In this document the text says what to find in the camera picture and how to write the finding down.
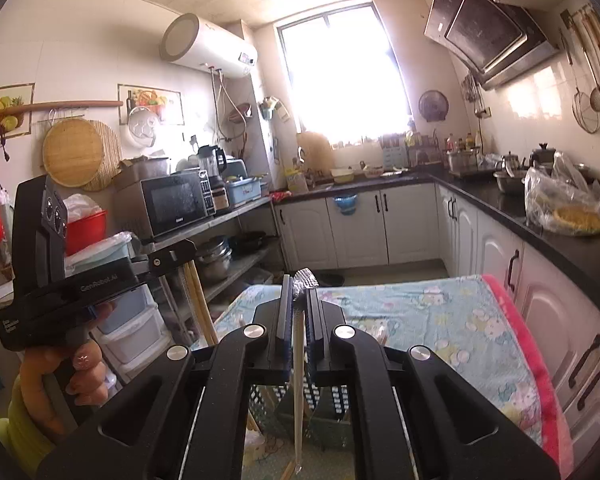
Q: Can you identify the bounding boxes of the white plastic drawer unit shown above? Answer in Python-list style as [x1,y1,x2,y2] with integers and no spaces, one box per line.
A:
[64,232,162,377]

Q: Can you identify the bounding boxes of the steel mixing bowl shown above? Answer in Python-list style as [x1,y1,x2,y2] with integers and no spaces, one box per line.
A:
[494,170,529,196]

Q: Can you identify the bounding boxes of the clear plastic bag with food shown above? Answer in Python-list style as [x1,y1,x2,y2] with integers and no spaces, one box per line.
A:
[523,151,600,237]

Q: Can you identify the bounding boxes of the white cylindrical water heater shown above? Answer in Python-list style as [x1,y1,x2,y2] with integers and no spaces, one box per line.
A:
[159,12,260,79]

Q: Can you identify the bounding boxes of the hanging wire strainer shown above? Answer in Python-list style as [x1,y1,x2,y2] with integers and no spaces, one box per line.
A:
[571,57,600,135]

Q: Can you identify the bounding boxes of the fruit wall poster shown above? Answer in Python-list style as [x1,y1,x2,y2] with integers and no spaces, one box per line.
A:
[0,83,35,139]
[117,83,185,127]

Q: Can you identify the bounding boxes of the white cabinets with black handles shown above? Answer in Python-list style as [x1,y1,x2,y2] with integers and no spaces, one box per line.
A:
[436,185,600,461]

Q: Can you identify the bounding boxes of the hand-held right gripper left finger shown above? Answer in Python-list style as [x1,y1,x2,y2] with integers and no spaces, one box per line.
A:
[37,274,295,480]

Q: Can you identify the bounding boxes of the wooden chopping board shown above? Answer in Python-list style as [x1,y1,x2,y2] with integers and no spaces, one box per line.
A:
[296,131,335,174]

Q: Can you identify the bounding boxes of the bamboo chopsticks pair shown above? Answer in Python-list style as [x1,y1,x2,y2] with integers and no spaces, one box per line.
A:
[282,268,322,476]
[181,257,219,347]

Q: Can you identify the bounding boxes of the dark kettle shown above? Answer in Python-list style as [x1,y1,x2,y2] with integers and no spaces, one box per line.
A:
[529,142,557,172]

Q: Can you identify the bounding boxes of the black kitchen countertop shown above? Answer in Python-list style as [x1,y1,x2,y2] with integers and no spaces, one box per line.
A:
[271,169,600,322]

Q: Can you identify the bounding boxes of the person's left hand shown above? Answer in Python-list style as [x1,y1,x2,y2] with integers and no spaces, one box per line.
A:
[19,300,117,444]

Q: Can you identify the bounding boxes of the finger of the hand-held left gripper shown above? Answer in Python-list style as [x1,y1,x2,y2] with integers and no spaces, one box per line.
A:
[130,240,197,285]

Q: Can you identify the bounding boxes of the black frying pan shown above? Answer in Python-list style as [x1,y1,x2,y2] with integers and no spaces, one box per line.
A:
[229,231,269,257]

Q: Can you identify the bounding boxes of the light blue storage box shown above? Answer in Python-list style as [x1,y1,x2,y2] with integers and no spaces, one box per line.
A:
[224,174,264,207]

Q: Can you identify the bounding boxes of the white round hanging colander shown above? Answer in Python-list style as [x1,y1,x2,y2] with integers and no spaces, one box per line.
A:
[128,106,161,149]

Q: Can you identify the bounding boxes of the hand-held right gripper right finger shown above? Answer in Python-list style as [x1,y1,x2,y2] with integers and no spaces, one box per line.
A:
[306,287,563,480]

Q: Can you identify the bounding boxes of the printed cartoon blanket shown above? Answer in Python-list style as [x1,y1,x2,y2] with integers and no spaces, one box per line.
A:
[214,275,546,480]

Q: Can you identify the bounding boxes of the kitchen window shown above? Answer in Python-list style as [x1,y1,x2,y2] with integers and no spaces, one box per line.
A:
[276,1,414,147]

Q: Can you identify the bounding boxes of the stacked steel pots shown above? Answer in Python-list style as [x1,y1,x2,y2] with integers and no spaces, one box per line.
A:
[195,236,234,282]

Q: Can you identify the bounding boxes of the person's left forearm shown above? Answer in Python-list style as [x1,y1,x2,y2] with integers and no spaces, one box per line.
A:
[2,385,57,478]

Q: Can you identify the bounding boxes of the metal shelf rack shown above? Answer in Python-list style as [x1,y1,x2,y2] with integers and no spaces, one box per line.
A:
[130,195,286,351]

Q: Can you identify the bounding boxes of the green plastic utensil basket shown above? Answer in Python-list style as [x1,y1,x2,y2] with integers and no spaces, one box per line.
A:
[249,382,354,454]

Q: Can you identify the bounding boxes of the blue plastic hanging bowl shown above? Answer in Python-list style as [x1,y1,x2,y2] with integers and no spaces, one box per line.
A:
[333,194,359,217]

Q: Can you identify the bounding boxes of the white base cabinets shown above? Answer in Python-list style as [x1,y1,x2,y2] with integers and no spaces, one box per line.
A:
[272,182,450,272]

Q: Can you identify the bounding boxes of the round woven mat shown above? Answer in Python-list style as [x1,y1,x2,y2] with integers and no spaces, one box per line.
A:
[87,120,124,192]

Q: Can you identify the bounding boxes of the black microwave oven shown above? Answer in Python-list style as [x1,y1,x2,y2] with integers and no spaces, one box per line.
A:
[139,170,217,242]

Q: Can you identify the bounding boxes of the black range hood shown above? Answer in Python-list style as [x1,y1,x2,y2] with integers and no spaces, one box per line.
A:
[423,0,562,92]

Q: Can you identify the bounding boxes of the black blender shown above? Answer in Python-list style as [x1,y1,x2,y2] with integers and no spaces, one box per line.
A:
[196,144,229,183]

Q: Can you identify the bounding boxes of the round wall vent fan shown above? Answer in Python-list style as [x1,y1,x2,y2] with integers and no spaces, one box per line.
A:
[418,89,450,123]

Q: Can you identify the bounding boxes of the red plastic basin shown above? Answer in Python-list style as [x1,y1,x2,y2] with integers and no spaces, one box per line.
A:
[64,210,109,257]

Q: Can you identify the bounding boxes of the long wooden rolling pin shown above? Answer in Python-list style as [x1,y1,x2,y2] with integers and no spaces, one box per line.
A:
[0,99,125,122]

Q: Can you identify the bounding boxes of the hanging steel ladle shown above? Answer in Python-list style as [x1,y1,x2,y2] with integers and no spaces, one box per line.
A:
[581,10,600,112]

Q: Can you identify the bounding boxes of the round bamboo cutting board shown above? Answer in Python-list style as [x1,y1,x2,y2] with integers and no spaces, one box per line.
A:
[41,118,105,187]

